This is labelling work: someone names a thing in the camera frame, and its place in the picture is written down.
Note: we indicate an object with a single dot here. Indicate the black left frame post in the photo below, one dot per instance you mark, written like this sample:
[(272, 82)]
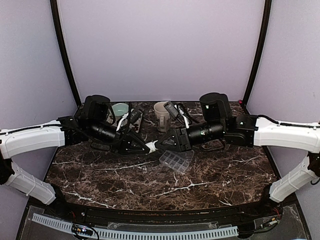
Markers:
[(63, 51)]

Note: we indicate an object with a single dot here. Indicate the black right frame post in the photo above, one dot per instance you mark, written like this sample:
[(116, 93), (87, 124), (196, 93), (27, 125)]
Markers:
[(258, 53)]

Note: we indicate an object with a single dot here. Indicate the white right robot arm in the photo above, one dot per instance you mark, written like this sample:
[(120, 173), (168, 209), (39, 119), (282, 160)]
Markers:
[(249, 131)]

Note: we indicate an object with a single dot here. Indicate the white slotted cable duct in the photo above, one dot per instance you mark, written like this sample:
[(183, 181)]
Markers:
[(84, 232)]

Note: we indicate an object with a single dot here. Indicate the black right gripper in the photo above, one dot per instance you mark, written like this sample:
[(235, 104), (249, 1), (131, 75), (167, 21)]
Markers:
[(181, 140)]

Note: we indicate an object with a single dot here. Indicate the black front table rail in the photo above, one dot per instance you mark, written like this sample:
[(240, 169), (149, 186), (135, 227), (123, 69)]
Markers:
[(93, 212)]

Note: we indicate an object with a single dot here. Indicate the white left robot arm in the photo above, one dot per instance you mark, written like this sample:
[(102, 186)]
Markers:
[(95, 121)]

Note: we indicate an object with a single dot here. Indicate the clear plastic pill organizer box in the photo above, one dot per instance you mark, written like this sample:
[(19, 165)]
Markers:
[(177, 161)]

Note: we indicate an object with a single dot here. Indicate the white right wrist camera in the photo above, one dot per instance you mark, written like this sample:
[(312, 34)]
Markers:
[(178, 113)]

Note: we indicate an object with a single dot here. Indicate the floral square coaster tile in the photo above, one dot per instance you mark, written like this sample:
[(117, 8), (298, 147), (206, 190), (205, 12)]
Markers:
[(136, 125)]

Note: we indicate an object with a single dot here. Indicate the left celadon green bowl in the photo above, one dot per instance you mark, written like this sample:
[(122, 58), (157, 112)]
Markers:
[(120, 109)]

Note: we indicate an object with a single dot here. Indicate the small white bottle cap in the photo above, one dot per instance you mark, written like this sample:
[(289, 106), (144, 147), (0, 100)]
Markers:
[(152, 146)]

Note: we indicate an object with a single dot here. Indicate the beige ceramic mug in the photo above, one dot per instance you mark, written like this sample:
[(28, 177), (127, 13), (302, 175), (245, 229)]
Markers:
[(163, 117)]

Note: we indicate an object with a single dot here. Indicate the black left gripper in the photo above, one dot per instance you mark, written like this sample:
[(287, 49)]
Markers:
[(123, 143)]

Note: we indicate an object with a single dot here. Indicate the black frame post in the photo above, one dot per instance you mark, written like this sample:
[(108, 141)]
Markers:
[(63, 51), (258, 53)]

